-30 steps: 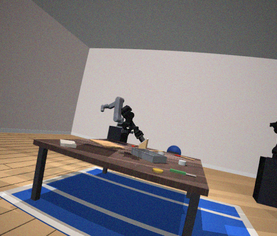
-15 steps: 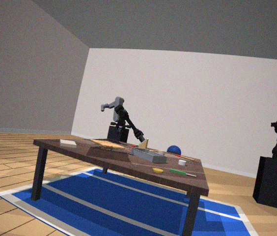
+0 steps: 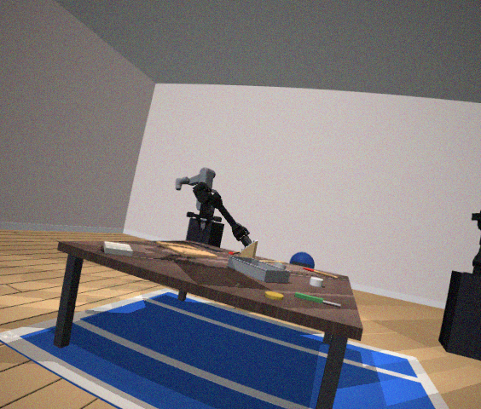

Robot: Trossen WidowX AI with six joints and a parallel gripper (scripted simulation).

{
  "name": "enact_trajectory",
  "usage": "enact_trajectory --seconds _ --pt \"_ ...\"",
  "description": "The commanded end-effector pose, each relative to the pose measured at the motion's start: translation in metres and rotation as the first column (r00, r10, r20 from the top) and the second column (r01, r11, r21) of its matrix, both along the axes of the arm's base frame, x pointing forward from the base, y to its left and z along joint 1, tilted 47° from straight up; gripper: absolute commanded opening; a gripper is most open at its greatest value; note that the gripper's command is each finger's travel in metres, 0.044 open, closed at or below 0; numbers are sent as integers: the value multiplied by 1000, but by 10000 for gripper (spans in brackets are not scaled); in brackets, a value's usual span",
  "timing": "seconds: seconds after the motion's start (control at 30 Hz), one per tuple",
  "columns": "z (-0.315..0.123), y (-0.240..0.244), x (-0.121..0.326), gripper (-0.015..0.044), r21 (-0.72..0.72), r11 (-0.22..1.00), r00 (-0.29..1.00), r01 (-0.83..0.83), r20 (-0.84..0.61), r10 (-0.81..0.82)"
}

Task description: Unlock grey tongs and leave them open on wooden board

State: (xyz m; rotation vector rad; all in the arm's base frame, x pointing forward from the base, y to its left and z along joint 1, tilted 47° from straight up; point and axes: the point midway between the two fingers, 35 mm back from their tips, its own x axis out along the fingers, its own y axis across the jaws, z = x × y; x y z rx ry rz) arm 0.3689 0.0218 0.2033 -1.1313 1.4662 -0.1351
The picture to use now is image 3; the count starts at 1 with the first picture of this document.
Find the white cylinder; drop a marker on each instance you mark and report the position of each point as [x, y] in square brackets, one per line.
[316, 282]

